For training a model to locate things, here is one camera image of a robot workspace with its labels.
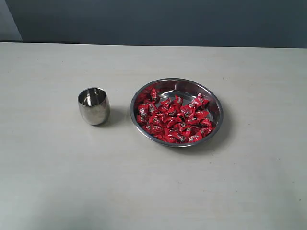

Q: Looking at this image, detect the stainless steel cup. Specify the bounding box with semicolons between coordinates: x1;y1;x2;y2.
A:
78;87;110;126

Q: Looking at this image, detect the red candy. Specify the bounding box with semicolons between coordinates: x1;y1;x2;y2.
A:
173;94;184;108
188;93;210;110
138;104;149;120
188;132;202;143
164;133;180;144

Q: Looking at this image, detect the stainless steel plate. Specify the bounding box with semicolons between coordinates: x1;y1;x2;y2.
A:
130;78;224;148

